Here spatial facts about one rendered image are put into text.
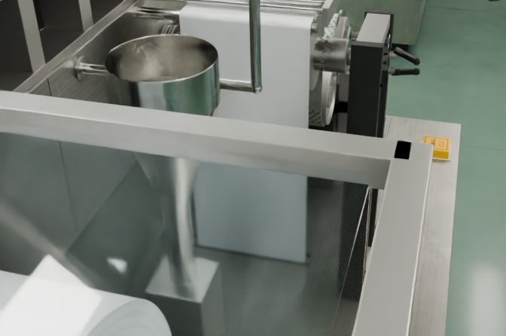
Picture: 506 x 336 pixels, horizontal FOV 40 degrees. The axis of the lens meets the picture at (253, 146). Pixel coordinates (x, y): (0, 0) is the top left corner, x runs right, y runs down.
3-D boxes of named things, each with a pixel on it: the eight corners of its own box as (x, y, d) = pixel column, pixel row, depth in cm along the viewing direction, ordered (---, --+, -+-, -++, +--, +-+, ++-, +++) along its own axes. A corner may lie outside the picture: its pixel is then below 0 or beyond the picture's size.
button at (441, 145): (448, 160, 178) (449, 151, 177) (420, 156, 180) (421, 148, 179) (449, 145, 184) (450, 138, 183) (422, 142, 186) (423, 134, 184)
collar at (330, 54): (344, 79, 129) (345, 47, 126) (312, 76, 131) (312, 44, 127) (349, 65, 134) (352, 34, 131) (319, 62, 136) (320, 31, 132)
